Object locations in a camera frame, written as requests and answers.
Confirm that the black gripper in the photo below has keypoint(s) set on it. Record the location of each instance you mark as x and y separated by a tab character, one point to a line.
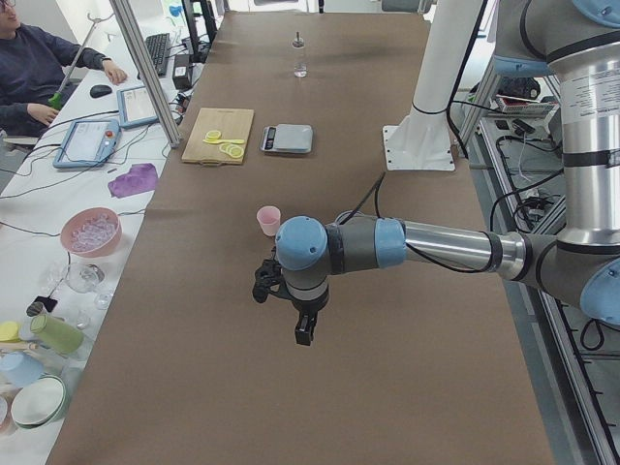
308	306

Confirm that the pink plastic cup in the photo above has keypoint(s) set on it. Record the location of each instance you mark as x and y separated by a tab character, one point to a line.
269	219

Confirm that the clear glass sauce bottle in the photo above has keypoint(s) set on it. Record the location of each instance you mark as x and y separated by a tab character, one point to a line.
300	61

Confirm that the grey kitchen scale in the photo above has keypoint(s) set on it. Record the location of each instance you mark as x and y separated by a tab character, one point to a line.
287	138

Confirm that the green cup lying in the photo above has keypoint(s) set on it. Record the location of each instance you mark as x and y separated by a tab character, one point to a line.
63	338

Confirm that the yellow cup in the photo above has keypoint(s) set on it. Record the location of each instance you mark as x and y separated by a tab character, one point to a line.
9	332

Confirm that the yellow plastic knife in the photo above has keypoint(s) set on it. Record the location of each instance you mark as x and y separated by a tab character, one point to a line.
220	141

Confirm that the wooden cutting board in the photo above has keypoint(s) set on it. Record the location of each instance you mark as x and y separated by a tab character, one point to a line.
233	123

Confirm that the purple cloth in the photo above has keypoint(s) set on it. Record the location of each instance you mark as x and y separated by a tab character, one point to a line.
140	178

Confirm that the clear wine glass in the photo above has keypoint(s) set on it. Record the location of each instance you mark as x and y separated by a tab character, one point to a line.
83	278

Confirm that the pink bowl with ice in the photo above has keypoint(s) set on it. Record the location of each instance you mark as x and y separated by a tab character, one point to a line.
92	233

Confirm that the green white bowl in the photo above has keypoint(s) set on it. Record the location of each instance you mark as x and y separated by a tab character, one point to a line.
40	403

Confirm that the black power adapter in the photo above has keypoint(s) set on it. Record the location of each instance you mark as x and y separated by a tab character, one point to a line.
182	72

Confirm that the blue teach pendant far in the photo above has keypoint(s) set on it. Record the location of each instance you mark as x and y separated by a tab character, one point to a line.
135	107

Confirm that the blue teach pendant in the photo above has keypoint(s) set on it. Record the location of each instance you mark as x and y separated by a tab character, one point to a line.
87	144
135	107

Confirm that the blue teach pendant near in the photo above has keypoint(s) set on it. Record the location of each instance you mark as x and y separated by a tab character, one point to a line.
87	144

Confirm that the black computer mouse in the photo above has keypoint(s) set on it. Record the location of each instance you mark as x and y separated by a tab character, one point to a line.
99	91

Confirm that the black keyboard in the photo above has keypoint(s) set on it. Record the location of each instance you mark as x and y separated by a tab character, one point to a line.
158	46

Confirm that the seated person in navy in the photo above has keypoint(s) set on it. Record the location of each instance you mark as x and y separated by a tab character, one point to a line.
32	70

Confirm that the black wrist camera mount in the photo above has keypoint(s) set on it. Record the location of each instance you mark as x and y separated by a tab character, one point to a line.
269	280

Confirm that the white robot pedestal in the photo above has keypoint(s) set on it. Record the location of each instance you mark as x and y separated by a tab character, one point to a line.
421	141

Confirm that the aluminium frame post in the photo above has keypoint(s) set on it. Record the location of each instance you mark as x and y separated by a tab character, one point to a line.
135	43

